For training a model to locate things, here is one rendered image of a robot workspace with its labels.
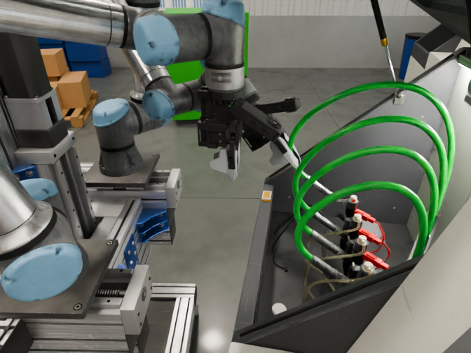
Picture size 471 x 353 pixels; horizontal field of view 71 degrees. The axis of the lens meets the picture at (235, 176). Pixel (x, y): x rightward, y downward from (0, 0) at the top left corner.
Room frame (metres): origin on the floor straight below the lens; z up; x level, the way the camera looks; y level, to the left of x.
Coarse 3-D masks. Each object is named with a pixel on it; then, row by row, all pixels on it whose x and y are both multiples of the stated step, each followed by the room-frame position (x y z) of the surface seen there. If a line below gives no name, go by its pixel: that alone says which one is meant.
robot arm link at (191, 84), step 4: (200, 76) 0.87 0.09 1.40; (196, 80) 0.88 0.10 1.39; (200, 80) 0.86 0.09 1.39; (188, 84) 0.84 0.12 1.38; (192, 84) 0.85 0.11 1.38; (196, 84) 0.85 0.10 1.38; (200, 84) 0.86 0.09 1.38; (204, 84) 0.85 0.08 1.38; (192, 88) 0.83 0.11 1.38; (196, 88) 0.84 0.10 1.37; (200, 88) 0.85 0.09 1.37; (196, 92) 0.83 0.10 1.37; (196, 96) 0.83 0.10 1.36; (196, 100) 0.83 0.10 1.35; (196, 104) 0.83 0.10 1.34; (200, 104) 0.84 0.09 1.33; (196, 108) 0.84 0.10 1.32; (200, 108) 0.88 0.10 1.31
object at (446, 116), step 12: (372, 84) 0.70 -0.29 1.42; (384, 84) 0.70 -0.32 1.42; (396, 84) 0.69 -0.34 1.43; (408, 84) 0.69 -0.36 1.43; (336, 96) 0.71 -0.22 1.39; (432, 96) 0.68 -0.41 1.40; (444, 108) 0.67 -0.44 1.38; (300, 120) 0.73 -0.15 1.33; (444, 120) 0.67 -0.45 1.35; (288, 144) 0.73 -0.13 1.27; (444, 192) 0.66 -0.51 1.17
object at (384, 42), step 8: (376, 0) 1.01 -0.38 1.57; (376, 8) 1.01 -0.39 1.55; (376, 16) 1.01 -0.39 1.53; (376, 24) 1.01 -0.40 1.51; (384, 32) 1.00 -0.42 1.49; (384, 40) 1.00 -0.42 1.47; (392, 72) 0.99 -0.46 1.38; (392, 80) 0.99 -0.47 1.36; (400, 96) 0.98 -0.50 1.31; (400, 104) 0.98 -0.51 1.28
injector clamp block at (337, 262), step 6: (330, 240) 0.71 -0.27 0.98; (336, 240) 0.71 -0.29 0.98; (324, 252) 0.70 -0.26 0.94; (330, 252) 0.66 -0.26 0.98; (336, 258) 0.63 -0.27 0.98; (330, 264) 0.61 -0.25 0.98; (336, 264) 0.61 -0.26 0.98; (342, 264) 0.61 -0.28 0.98; (342, 270) 0.59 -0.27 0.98; (348, 270) 0.63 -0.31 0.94; (330, 282) 0.55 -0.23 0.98; (336, 282) 0.55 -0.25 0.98; (324, 288) 0.60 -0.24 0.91; (330, 288) 0.54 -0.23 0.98; (336, 288) 0.54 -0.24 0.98; (324, 294) 0.58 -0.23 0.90
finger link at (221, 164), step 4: (224, 148) 0.62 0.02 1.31; (220, 152) 0.62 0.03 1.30; (224, 152) 0.62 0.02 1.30; (236, 152) 0.62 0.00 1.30; (220, 156) 0.62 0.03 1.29; (224, 156) 0.62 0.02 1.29; (236, 156) 0.62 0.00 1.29; (212, 160) 0.63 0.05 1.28; (216, 160) 0.62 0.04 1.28; (220, 160) 0.62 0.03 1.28; (224, 160) 0.62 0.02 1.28; (236, 160) 0.62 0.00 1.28; (212, 164) 0.63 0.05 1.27; (216, 164) 0.63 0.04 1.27; (220, 164) 0.62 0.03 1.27; (224, 164) 0.62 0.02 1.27; (236, 164) 0.62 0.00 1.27; (212, 168) 0.63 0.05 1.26; (216, 168) 0.63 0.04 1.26; (220, 168) 0.62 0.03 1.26; (224, 168) 0.62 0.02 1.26; (236, 168) 0.62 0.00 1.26; (224, 172) 0.62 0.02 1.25; (228, 172) 0.61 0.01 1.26; (232, 172) 0.61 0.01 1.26; (236, 172) 0.62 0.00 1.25; (232, 176) 0.62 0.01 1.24; (236, 176) 0.63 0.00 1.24; (232, 180) 0.63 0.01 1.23
